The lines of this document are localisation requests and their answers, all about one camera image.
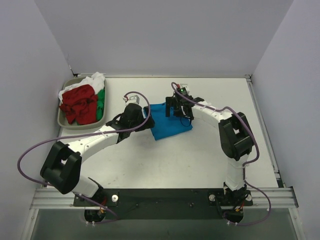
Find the blue t shirt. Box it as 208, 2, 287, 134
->
150, 102, 193, 141

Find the grey plastic bin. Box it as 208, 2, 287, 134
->
57, 76, 107, 130

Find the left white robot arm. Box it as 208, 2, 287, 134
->
40, 103, 155, 206

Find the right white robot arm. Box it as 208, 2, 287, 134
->
165, 85, 255, 192

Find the green t shirt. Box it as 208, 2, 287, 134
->
96, 89, 106, 121

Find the white t shirt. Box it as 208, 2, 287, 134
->
58, 72, 106, 103

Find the red t shirt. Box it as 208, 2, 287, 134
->
59, 84, 98, 125

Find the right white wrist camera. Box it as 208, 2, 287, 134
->
175, 83, 190, 92

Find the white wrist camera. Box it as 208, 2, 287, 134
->
122, 95, 140, 105
175, 83, 190, 92

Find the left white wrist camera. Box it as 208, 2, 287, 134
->
122, 95, 140, 105

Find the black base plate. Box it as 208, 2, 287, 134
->
72, 187, 253, 221

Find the aluminium front rail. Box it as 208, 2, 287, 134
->
29, 187, 298, 210

